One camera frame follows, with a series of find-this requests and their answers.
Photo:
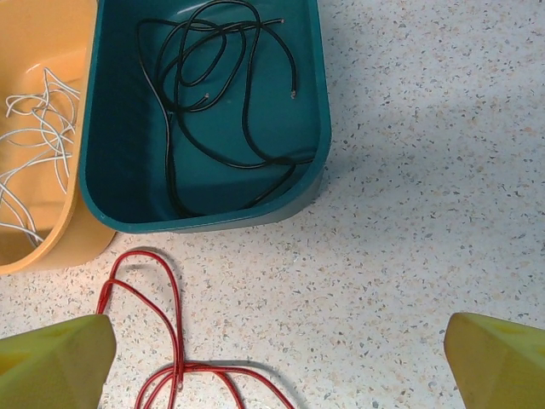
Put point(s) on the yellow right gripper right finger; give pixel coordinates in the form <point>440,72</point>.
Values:
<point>498,366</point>

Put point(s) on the orange plastic bin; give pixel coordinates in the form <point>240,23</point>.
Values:
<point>42,38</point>

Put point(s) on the teal plastic bin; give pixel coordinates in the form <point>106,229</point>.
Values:
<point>277,128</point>

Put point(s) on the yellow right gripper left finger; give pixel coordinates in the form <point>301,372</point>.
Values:
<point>55,366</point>

